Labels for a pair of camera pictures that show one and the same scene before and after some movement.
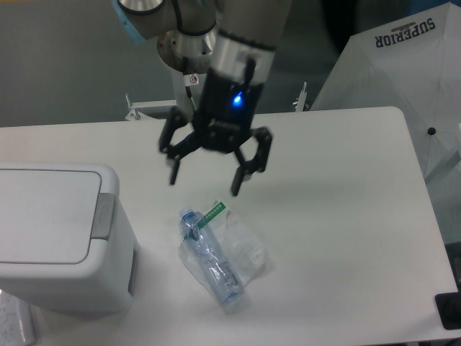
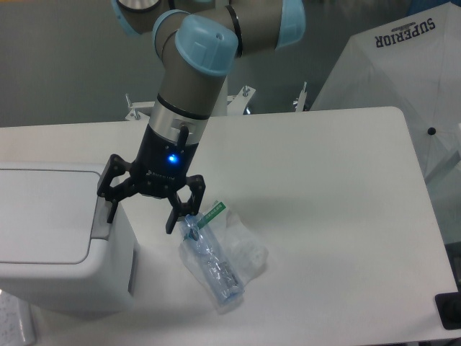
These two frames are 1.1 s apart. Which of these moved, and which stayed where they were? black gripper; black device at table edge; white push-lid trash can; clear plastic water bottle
Moved: black gripper
Stayed: black device at table edge; white push-lid trash can; clear plastic water bottle
